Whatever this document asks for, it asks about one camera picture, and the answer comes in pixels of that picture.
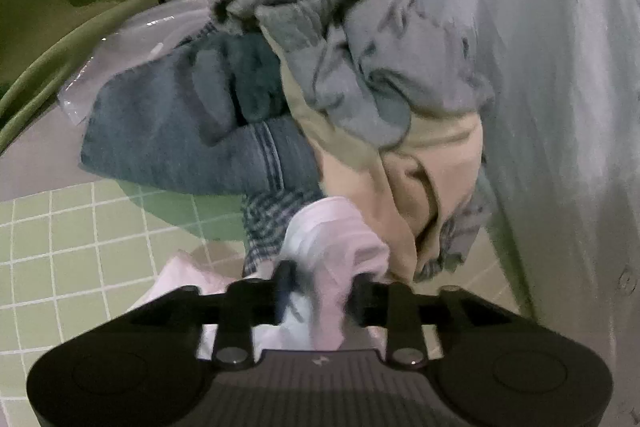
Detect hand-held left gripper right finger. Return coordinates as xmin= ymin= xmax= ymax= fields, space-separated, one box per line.
xmin=349 ymin=276 xmax=517 ymax=369

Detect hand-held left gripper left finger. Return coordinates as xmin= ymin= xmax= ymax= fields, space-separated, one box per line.
xmin=120 ymin=259 xmax=301 ymax=367

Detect white shirt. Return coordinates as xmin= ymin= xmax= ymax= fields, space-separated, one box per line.
xmin=127 ymin=197 xmax=396 ymax=354

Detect dark plaid shirt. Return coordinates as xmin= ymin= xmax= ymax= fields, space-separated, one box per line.
xmin=242 ymin=186 xmax=494 ymax=284

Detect beige garment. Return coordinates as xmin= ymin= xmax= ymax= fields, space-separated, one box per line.
xmin=260 ymin=27 xmax=487 ymax=284

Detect blue jeans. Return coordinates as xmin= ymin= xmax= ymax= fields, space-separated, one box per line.
xmin=80 ymin=32 xmax=324 ymax=198

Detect grey garment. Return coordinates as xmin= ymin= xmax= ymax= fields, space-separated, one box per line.
xmin=207 ymin=0 xmax=497 ymax=152

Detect clear plastic bag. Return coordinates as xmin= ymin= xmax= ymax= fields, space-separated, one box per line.
xmin=57 ymin=0 xmax=222 ymax=128

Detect light blue carrot print blanket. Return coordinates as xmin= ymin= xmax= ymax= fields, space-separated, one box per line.
xmin=400 ymin=0 xmax=640 ymax=408

